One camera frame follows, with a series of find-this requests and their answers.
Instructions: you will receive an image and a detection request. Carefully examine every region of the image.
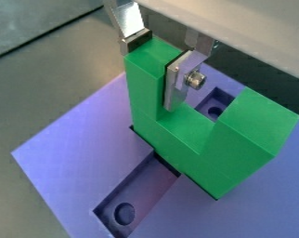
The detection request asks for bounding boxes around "green U-shaped block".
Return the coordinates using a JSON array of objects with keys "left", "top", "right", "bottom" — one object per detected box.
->
[{"left": 124, "top": 38, "right": 299, "bottom": 199}]

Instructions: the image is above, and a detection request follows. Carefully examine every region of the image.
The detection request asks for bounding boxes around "purple board with cross slot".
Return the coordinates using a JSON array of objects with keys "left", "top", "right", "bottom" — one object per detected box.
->
[{"left": 14, "top": 72, "right": 299, "bottom": 238}]

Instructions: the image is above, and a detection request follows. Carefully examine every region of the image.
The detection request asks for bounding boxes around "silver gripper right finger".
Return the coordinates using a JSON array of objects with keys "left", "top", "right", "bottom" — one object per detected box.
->
[{"left": 164, "top": 28, "right": 219, "bottom": 112}]

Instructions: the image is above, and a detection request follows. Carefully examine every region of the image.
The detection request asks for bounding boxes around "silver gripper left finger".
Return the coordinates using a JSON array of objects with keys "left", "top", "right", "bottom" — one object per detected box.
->
[{"left": 103, "top": 0, "right": 152, "bottom": 55}]

